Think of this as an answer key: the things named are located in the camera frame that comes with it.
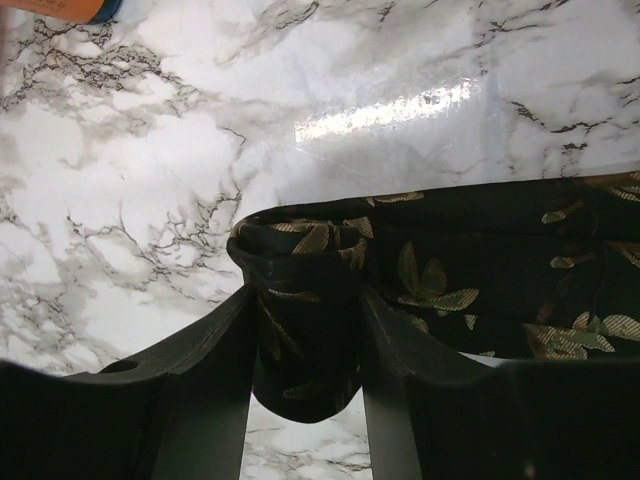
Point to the orange pump bottle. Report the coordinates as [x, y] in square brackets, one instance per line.
[71, 11]

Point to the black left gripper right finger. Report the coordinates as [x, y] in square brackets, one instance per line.
[433, 413]

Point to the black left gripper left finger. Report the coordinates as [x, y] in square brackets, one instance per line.
[176, 410]

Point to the black gold floral tie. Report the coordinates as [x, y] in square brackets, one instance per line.
[543, 269]

